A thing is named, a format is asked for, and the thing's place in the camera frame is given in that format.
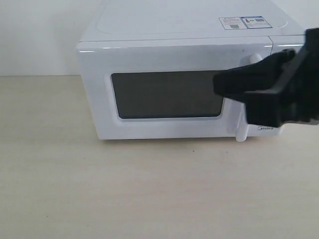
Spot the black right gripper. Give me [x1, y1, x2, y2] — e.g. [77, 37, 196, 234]
[213, 28, 319, 127]

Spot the white microwave door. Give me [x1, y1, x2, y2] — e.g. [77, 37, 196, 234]
[76, 37, 272, 142]

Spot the white microwave oven body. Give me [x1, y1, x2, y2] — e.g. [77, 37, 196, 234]
[78, 0, 304, 137]

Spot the blue white label sticker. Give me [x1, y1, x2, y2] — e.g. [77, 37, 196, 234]
[219, 16, 272, 30]

